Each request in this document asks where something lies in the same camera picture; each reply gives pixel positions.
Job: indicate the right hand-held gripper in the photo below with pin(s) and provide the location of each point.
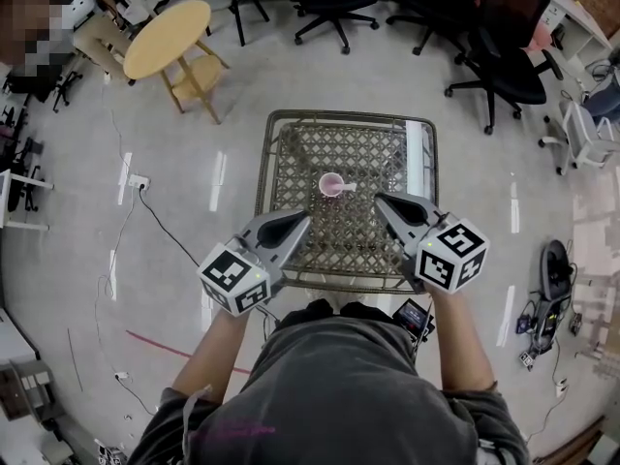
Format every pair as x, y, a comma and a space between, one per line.
453, 257

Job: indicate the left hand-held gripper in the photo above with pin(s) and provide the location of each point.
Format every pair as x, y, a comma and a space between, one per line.
235, 279

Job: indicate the red cup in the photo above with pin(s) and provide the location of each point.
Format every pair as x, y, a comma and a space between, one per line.
327, 184

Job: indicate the person's right forearm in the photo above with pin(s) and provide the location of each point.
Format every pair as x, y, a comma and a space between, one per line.
460, 342

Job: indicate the person's left forearm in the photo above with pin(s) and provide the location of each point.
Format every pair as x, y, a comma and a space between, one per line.
213, 351

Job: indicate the person's black trousers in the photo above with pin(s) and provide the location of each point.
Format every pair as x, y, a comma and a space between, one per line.
310, 314

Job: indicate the rattan glass-top table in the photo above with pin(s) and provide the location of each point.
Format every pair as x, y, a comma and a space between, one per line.
349, 148

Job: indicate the small black display screen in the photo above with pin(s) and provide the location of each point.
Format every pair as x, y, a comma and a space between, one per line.
412, 317

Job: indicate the spare grey gripper device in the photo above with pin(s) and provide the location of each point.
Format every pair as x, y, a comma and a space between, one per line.
556, 264

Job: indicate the white power strip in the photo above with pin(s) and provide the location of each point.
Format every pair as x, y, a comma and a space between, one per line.
138, 182

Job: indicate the person's grey shirt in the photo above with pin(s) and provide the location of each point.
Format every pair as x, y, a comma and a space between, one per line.
329, 395

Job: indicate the black chair with red back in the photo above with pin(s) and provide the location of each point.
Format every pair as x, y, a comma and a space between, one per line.
508, 75

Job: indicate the white rolling chair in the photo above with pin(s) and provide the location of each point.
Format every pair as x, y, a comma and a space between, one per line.
583, 133

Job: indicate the small white plug adapter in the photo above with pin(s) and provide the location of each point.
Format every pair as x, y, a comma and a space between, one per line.
121, 376

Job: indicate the round wooden side table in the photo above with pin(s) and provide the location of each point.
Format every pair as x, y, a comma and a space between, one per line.
164, 37

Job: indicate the white shelf cabinet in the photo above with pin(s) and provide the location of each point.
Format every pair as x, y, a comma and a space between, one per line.
576, 22

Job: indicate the white desk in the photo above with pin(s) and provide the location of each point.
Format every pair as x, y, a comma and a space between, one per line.
5, 187

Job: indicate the grey metal cabinet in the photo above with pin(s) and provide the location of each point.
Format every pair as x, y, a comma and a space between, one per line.
26, 390

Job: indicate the white wall plug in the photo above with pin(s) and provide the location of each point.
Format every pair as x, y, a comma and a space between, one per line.
561, 388

